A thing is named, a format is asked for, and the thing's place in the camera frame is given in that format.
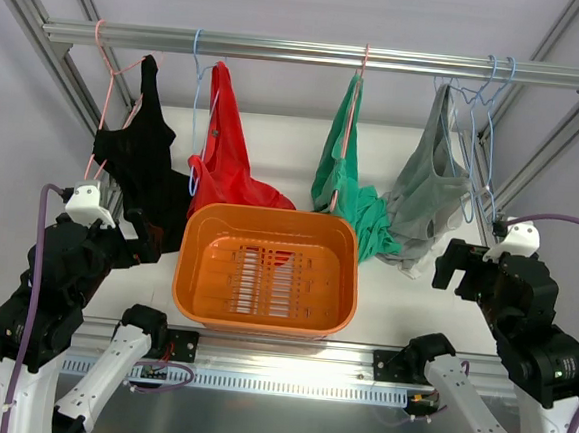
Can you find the blue hanger with grey top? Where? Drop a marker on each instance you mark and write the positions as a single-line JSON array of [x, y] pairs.
[[448, 122]]

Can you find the red tank top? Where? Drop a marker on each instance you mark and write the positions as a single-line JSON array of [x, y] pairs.
[[223, 171]]

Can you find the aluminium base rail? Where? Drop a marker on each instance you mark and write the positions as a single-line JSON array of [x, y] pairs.
[[315, 360]]

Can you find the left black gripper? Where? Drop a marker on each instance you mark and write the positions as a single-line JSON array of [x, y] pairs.
[[118, 236]]

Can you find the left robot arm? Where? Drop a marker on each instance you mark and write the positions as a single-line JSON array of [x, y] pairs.
[[67, 265]]

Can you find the blue empty hanger inner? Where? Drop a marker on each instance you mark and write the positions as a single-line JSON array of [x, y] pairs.
[[473, 101]]

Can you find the blue empty hanger outer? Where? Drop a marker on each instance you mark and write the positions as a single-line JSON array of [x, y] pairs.
[[488, 192]]

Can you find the grey tank top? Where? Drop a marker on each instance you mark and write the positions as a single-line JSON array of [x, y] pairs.
[[425, 201]]

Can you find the pink hanger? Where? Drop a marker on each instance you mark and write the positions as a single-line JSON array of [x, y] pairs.
[[351, 111], [105, 102]]

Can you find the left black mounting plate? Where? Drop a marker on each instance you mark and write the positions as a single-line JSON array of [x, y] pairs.
[[181, 346]]

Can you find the black mounting plate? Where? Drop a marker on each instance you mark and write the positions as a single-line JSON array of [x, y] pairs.
[[389, 366], [181, 346]]

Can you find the blue hanger with red top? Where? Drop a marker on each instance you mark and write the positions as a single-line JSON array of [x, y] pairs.
[[201, 71]]

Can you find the aluminium hanging rail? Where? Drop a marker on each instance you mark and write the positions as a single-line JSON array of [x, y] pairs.
[[213, 43]]

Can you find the orange plastic basket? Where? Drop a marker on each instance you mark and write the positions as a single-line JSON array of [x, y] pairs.
[[267, 271]]

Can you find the green tank top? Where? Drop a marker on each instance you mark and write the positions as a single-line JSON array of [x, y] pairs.
[[336, 189]]

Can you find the white slotted cable duct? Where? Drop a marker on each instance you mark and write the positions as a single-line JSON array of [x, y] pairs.
[[252, 383]]

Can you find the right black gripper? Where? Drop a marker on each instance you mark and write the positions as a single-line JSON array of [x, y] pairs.
[[473, 270]]

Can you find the blue empty hanger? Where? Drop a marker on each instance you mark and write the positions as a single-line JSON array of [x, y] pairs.
[[473, 101], [488, 192]]

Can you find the black tank top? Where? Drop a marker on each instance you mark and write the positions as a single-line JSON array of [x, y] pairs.
[[163, 196]]

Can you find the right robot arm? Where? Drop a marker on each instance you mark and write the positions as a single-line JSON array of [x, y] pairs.
[[517, 296]]

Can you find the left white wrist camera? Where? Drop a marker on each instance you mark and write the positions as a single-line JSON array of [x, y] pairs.
[[86, 205]]

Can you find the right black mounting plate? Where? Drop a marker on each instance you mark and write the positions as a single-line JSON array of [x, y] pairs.
[[389, 366]]

